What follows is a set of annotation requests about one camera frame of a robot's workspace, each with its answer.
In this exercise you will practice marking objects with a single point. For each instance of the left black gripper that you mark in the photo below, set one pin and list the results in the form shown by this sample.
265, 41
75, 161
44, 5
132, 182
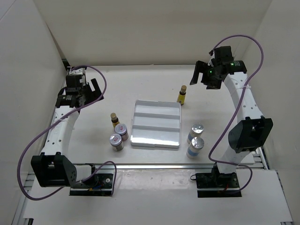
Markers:
94, 94

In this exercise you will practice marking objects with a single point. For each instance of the red lid spice jar front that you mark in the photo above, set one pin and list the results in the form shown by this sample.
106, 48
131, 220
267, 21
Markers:
116, 142

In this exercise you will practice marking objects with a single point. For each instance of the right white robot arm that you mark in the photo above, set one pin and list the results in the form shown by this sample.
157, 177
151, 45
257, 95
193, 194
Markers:
252, 128

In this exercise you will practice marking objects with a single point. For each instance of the red lid spice jar rear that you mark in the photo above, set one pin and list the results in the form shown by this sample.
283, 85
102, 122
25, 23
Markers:
122, 130

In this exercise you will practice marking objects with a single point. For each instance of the white divided tray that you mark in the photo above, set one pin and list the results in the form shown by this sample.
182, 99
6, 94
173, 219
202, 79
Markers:
156, 124

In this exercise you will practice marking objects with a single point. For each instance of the blue label jar front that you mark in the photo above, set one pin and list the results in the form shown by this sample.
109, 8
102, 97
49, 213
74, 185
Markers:
195, 146

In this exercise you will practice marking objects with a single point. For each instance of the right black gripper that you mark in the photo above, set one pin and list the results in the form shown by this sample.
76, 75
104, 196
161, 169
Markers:
202, 67

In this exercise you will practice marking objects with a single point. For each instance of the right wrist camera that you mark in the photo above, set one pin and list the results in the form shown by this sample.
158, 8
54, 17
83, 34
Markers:
223, 54

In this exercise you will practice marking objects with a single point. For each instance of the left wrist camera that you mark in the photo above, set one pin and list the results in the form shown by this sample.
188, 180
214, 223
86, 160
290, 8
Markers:
77, 71

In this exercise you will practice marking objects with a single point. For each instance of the blue label jar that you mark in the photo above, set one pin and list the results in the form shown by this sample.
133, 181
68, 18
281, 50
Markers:
195, 146
196, 131

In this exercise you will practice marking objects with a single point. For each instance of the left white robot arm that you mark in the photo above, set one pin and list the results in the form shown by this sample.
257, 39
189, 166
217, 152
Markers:
52, 167

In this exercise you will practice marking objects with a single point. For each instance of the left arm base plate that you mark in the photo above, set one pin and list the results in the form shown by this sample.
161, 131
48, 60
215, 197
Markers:
101, 184

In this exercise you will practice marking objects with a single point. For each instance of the blue label jar rear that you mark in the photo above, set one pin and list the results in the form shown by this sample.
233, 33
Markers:
196, 131

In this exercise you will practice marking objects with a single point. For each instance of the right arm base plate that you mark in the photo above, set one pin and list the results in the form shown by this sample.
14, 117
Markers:
224, 187

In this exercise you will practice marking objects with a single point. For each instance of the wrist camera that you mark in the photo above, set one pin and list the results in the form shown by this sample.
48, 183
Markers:
77, 71
223, 54

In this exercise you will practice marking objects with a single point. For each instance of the yellow bottle near left arm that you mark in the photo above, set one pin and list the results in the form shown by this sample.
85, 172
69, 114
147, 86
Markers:
114, 119

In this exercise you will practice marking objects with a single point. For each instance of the red lid spice jar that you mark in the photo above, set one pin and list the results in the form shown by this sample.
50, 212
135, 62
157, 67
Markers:
116, 142
122, 130

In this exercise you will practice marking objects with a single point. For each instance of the yellow bottle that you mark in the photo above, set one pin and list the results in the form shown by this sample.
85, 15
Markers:
182, 94

